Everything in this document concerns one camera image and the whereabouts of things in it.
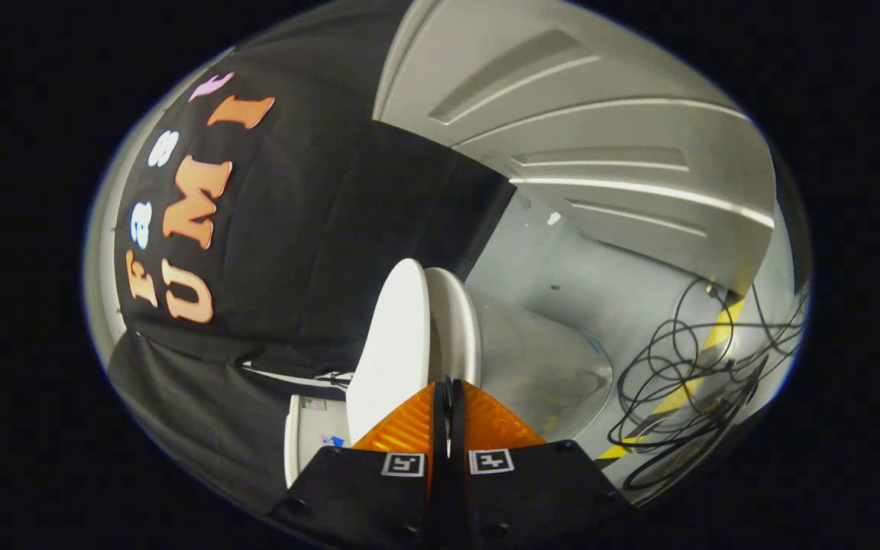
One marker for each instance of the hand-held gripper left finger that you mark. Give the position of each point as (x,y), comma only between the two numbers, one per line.
(379,496)

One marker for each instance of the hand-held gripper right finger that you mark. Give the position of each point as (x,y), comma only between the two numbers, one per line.
(532,496)

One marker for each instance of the white toilet lid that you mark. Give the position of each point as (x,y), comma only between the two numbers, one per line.
(394,344)

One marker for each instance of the white toilet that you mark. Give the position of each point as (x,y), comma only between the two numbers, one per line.
(539,359)

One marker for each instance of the white toilet seat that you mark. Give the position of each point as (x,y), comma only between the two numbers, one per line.
(457,321)

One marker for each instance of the black backdrop cloth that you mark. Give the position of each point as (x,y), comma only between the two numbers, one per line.
(310,252)

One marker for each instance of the yellow black floor tape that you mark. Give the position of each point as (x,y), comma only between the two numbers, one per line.
(726,328)

